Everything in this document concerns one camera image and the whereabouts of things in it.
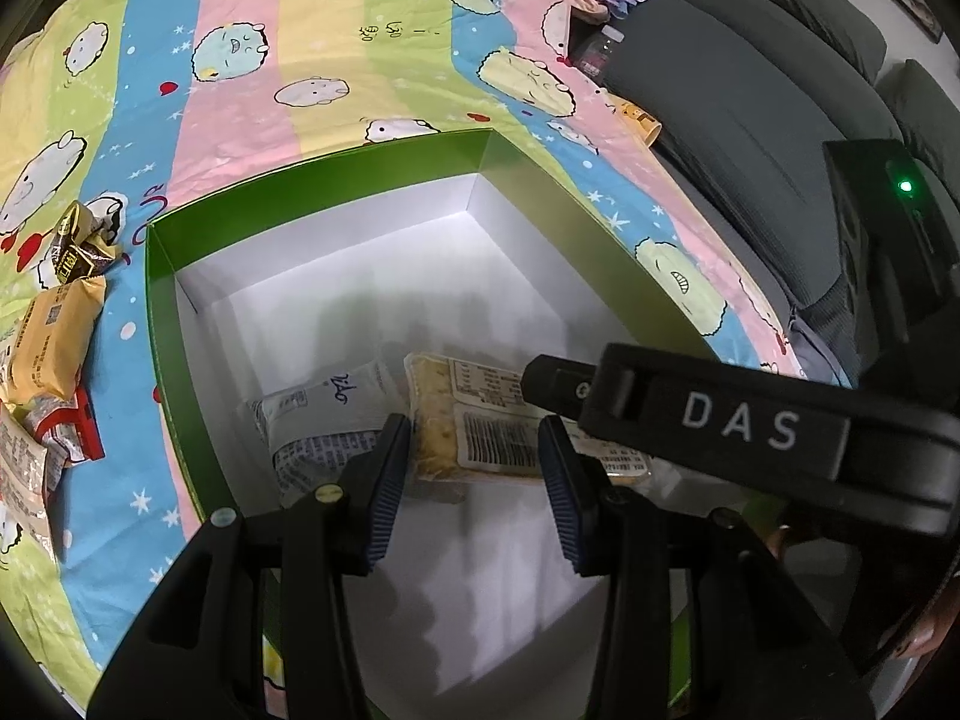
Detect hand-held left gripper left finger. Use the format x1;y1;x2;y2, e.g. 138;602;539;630
86;412;413;720

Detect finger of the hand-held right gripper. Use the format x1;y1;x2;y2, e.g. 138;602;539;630
521;343;653;458

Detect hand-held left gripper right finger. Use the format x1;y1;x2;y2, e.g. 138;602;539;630
538;415;878;720

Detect clear yellow snack packet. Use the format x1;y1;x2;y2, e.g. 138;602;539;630
403;351;653;503

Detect green cardboard box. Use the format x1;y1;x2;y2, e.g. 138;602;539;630
145;129;732;720

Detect dark gold snack wrapper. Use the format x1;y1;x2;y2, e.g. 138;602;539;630
41;229;121;287
56;201;102;248

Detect person's right hand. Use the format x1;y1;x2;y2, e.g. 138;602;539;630
900;604;946;661

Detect plastic bottle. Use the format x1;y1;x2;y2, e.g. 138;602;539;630
574;24;627;80

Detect pale yellow snack packet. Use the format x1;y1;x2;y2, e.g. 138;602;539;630
0;412;72;496

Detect orange snack packet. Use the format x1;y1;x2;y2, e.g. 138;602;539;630
0;275;107;406

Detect printed striped blanket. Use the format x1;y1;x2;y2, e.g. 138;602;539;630
0;0;807;698

